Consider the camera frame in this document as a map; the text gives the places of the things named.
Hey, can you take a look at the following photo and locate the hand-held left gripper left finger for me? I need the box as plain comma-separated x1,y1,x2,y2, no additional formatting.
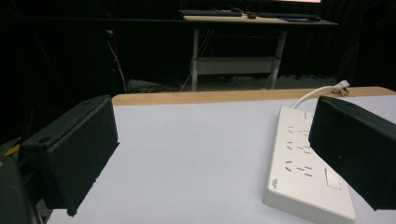
18,94,120,217

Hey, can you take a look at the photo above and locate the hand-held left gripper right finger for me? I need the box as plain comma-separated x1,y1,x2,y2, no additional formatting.
308,95,396,211

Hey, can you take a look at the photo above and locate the white power strip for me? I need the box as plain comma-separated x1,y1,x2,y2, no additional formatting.
262,105,357,224

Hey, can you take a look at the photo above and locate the white power plug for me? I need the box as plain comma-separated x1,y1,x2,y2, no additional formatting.
332,79,351,97

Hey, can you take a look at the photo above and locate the black keyboard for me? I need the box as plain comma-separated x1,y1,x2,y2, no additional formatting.
177,8,244,18
255,11,316,20

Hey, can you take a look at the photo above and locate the wooden desk with metal legs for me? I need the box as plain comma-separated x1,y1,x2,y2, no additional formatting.
181,14,340,92

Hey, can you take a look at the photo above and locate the white power strip cable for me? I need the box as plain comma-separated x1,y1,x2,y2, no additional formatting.
290,85,339,110

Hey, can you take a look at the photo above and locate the white hanging cable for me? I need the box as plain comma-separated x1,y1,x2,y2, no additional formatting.
106,29,128,93

